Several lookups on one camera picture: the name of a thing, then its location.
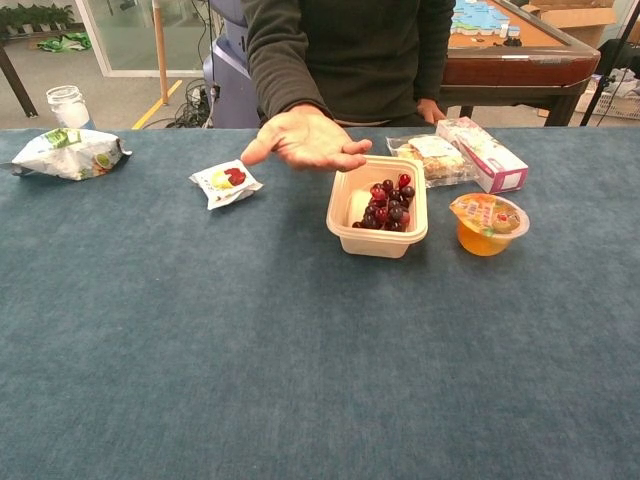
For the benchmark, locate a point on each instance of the person's right hand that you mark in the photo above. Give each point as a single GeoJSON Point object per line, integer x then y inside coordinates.
{"type": "Point", "coordinates": [305, 140]}

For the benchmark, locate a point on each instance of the person's left hand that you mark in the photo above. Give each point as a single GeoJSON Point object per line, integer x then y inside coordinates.
{"type": "Point", "coordinates": [431, 111]}

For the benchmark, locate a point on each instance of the orange jelly cup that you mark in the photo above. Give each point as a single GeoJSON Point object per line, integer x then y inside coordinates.
{"type": "Point", "coordinates": [487, 225]}

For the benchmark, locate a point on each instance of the person's left forearm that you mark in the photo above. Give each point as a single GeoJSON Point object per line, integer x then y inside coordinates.
{"type": "Point", "coordinates": [432, 55]}

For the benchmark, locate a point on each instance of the person's right forearm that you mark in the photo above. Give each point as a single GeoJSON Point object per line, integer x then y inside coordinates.
{"type": "Point", "coordinates": [280, 65]}

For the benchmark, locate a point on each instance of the light blue robot base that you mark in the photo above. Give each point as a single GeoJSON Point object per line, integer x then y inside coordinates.
{"type": "Point", "coordinates": [227, 85]}

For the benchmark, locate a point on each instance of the clear bag of pastries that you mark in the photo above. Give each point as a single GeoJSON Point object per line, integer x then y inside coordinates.
{"type": "Point", "coordinates": [440, 160]}

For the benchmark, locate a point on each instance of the pink white carton box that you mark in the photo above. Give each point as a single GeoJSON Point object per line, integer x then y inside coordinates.
{"type": "Point", "coordinates": [490, 160]}

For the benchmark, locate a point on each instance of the person's dark sweater torso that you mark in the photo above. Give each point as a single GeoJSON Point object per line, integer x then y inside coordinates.
{"type": "Point", "coordinates": [370, 55]}

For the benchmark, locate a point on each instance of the white red snack packet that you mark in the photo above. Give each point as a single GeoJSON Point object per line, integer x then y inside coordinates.
{"type": "Point", "coordinates": [225, 182]}

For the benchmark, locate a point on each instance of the brown wooden table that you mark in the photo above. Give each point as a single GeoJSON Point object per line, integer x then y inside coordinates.
{"type": "Point", "coordinates": [520, 65]}

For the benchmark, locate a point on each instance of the bunch of red grapes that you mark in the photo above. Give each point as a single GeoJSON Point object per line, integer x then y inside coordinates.
{"type": "Point", "coordinates": [387, 207]}

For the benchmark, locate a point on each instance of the beige food tray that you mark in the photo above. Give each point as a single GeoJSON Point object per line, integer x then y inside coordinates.
{"type": "Point", "coordinates": [375, 242]}

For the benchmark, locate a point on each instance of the wooden pole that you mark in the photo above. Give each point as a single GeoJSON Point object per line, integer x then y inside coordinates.
{"type": "Point", "coordinates": [161, 55]}

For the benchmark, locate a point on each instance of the cardboard box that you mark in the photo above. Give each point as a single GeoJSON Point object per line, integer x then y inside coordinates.
{"type": "Point", "coordinates": [580, 17]}

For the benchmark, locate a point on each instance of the black tripod stand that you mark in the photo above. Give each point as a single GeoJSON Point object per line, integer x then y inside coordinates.
{"type": "Point", "coordinates": [607, 70]}

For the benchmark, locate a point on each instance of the white plastic basket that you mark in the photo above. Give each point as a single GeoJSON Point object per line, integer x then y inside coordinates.
{"type": "Point", "coordinates": [617, 100]}

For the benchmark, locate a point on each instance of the blue table cloth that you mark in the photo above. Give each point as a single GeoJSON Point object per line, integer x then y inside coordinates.
{"type": "Point", "coordinates": [250, 350]}

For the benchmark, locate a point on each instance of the white green chip bag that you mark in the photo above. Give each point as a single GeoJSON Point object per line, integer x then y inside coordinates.
{"type": "Point", "coordinates": [70, 155]}

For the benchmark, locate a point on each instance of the clear plastic bottle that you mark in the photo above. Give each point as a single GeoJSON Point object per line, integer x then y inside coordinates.
{"type": "Point", "coordinates": [70, 107]}

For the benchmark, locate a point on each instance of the green cloth bundle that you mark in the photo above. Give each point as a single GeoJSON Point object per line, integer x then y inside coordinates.
{"type": "Point", "coordinates": [65, 42]}

